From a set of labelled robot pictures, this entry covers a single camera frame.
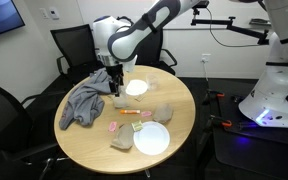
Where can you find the grey sweatshirt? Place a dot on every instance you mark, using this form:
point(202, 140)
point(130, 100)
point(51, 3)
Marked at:
point(85, 103)

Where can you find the black office chair foreground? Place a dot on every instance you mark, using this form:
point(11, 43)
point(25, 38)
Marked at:
point(27, 140)

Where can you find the brown napkin at front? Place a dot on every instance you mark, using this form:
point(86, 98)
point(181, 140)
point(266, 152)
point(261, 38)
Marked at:
point(124, 137)

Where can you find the white light switch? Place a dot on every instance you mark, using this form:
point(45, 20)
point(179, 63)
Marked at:
point(44, 13)

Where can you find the black office chair left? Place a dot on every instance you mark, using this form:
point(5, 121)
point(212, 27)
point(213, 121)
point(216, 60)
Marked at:
point(78, 59)

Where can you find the orange black clamp upper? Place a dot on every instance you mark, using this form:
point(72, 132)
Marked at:
point(210, 95)

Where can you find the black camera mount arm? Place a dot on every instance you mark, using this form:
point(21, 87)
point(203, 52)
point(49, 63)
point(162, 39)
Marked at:
point(261, 36)

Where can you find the brown napkin by sweatshirt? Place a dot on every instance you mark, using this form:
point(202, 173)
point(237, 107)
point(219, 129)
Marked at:
point(121, 101)

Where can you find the wall monitor screen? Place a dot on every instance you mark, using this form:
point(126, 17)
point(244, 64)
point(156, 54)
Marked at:
point(10, 17)

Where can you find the white wall outlet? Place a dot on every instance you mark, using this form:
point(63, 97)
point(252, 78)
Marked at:
point(205, 58)

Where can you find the clear plastic cup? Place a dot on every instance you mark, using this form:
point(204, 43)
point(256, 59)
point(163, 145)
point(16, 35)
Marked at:
point(152, 81)

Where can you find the large white plate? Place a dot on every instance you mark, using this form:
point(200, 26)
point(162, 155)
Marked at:
point(152, 139)

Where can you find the black office chair right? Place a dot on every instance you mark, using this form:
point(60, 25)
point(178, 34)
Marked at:
point(149, 53)

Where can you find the white wall thermostat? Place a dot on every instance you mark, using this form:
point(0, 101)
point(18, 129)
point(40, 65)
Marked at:
point(54, 13)

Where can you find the black office chair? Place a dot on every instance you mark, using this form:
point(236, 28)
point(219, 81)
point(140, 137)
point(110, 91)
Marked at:
point(78, 59)
point(149, 53)

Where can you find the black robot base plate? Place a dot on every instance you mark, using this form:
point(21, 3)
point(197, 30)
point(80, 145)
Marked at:
point(251, 154)

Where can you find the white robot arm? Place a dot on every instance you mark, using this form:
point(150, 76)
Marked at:
point(120, 28)

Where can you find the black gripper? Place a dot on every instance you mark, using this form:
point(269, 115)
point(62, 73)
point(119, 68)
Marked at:
point(116, 73)

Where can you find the pink packet at front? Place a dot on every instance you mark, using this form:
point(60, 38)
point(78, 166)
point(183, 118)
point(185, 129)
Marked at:
point(112, 126)

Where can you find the orange black clamp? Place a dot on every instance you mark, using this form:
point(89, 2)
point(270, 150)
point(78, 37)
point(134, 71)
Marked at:
point(210, 95)
point(216, 121)

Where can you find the green yellow packet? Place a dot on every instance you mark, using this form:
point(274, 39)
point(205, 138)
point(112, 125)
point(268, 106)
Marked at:
point(137, 126)

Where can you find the small white plate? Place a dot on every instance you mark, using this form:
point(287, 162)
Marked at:
point(136, 87)

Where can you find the orange black clamp lower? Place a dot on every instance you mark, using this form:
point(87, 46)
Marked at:
point(216, 121)

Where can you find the brown napkin at right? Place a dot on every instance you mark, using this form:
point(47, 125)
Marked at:
point(163, 113)

